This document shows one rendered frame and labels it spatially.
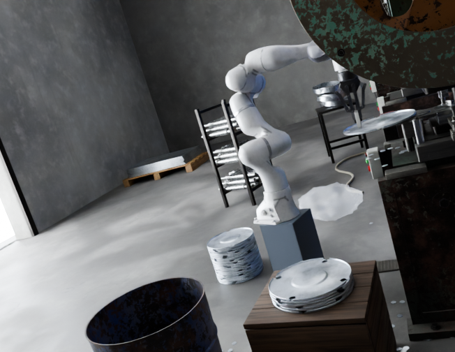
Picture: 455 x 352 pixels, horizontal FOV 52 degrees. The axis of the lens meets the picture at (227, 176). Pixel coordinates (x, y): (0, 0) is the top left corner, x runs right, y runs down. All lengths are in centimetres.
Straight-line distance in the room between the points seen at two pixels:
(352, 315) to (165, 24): 831
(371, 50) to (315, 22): 19
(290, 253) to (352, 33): 106
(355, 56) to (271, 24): 729
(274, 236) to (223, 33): 709
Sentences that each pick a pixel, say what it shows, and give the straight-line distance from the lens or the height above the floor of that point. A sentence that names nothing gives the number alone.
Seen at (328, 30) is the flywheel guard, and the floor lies 117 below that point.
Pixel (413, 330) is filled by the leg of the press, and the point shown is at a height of 3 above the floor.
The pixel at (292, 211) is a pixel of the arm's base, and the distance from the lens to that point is 215.
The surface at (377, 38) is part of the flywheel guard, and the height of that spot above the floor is 111.
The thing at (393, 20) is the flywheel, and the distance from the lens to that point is 158.
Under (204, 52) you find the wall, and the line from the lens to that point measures 913.
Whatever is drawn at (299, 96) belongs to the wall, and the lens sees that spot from 874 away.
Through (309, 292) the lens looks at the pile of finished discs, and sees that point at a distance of 160.
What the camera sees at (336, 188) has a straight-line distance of 339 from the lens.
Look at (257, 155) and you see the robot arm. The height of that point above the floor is 78.
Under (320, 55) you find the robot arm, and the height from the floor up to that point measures 111.
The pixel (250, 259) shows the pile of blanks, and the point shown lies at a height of 11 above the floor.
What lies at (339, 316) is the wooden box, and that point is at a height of 35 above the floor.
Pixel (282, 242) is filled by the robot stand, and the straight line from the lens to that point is 216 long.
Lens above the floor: 113
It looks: 11 degrees down
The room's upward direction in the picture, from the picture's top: 17 degrees counter-clockwise
